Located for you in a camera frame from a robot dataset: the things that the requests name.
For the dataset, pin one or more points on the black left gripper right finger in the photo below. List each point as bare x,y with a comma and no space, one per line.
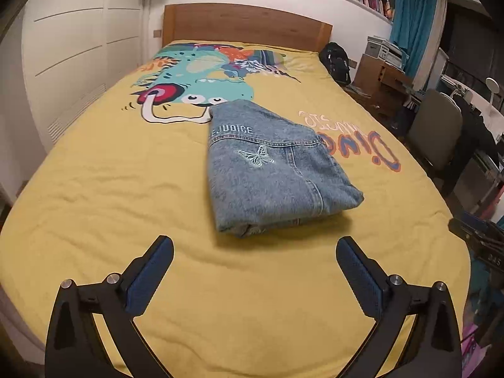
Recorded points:
433,347

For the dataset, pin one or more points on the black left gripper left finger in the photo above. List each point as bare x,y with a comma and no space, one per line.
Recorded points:
74,346

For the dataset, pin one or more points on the blue denim jacket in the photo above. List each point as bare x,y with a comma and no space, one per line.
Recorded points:
265,171

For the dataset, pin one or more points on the white desk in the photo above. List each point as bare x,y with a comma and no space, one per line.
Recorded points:
474,136

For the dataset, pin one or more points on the grey desk chair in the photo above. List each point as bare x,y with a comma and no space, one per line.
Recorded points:
436,129

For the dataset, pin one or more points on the white desk lamp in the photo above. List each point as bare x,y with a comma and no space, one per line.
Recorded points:
494,102

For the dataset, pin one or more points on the wooden nightstand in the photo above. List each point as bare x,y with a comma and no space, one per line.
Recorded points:
380,88

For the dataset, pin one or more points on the yellow dinosaur bedspread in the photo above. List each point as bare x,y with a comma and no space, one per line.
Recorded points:
134,167

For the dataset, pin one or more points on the white printer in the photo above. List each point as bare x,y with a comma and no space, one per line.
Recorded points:
382,49

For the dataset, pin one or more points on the black backpack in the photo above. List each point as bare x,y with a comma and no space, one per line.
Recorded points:
335,60

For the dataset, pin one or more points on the teal curtain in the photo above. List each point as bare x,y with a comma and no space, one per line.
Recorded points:
411,30

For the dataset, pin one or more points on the white wardrobe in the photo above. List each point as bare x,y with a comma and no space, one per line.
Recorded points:
72,52

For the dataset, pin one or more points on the wooden headboard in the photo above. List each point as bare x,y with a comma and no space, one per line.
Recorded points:
243,23

